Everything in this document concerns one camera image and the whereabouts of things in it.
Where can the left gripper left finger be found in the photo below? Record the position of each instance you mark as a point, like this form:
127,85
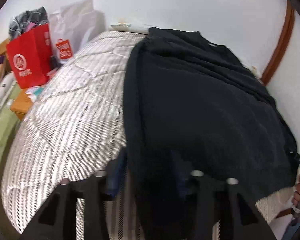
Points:
56,218

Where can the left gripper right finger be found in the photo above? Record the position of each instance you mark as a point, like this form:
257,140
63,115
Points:
213,201

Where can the black sweatshirt with white print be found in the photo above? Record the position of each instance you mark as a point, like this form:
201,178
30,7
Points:
185,94

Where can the plaid clothes in bag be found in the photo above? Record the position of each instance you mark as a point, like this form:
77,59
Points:
26,21

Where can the striped beige quilted mattress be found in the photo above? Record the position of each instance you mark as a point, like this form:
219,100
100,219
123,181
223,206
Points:
73,129

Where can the wooden bedside table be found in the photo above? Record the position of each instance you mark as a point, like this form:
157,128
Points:
21,104

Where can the white spotted plush toy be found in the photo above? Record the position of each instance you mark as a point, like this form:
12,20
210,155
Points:
6,87

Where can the red paper shopping bag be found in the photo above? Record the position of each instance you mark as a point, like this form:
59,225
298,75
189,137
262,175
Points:
29,57

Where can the white printed rolled sheet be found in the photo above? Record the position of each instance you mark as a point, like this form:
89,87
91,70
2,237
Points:
128,27

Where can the white plastic shopping bag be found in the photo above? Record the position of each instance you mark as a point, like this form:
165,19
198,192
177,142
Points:
72,26

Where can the brown wooden door frame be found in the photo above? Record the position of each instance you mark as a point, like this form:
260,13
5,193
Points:
282,45

